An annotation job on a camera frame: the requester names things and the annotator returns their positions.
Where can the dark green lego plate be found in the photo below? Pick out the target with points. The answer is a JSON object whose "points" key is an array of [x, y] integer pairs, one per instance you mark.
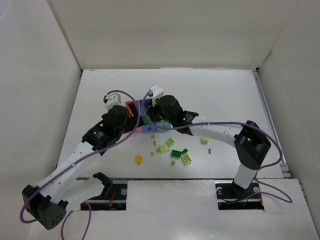
{"points": [[145, 121]]}

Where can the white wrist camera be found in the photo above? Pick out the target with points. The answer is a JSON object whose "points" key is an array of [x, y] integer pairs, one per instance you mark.
{"points": [[155, 92], [112, 99]]}

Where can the small dark green slope lego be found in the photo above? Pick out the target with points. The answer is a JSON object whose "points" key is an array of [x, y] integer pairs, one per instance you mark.
{"points": [[184, 151]]}

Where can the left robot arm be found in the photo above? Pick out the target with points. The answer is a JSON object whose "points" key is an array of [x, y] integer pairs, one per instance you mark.
{"points": [[49, 201]]}

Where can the small yellow lego brick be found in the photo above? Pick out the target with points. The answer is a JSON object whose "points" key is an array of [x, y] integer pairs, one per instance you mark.
{"points": [[139, 159]]}

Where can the light green square lego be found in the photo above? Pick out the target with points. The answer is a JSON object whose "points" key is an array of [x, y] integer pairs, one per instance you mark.
{"points": [[170, 142]]}

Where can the light blue container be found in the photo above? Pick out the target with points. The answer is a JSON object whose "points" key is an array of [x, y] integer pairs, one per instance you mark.
{"points": [[163, 126]]}

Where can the purple container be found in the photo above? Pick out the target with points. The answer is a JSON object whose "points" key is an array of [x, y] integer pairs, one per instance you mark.
{"points": [[146, 128]]}

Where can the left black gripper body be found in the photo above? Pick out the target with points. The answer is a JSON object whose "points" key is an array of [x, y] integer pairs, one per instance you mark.
{"points": [[130, 116]]}

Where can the pale lime lego cube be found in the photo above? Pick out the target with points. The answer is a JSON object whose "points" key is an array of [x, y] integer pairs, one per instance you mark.
{"points": [[204, 140]]}

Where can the lime 2x2 lego brick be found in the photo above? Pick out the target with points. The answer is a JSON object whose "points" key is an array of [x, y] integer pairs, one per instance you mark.
{"points": [[186, 159]]}

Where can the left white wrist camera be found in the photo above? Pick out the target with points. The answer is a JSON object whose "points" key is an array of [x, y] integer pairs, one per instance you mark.
{"points": [[112, 99]]}

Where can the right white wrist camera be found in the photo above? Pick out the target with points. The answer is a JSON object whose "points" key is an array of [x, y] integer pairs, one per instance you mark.
{"points": [[155, 92]]}

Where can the dark green 2x2 lego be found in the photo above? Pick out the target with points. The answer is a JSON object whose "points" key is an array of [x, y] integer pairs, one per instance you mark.
{"points": [[176, 154]]}

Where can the lime rounded lego brick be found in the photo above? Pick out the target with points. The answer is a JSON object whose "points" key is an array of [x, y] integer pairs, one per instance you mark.
{"points": [[163, 149]]}

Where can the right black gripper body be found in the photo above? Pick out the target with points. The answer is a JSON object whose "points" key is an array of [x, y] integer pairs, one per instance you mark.
{"points": [[154, 111]]}

